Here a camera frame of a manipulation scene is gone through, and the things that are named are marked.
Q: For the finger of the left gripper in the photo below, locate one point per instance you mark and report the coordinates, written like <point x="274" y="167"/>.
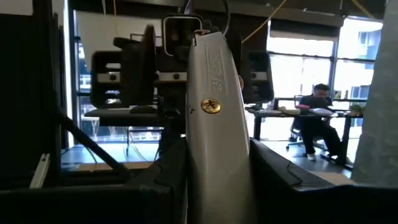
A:
<point x="138" y="77"/>

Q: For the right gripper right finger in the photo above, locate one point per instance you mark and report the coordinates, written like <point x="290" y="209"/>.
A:
<point x="326" y="205"/>

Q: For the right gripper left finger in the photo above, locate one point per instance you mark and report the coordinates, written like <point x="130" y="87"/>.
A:
<point x="93" y="205"/>

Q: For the silver utility knife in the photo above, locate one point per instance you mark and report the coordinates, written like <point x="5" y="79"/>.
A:
<point x="217" y="155"/>

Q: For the person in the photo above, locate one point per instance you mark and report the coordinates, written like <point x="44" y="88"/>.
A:
<point x="314" y="124"/>

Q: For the black office desk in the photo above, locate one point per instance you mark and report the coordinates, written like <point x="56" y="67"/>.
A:
<point x="273" y="114"/>

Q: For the black aluminium table frame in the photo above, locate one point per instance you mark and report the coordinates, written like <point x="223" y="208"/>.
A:
<point x="25" y="93"/>

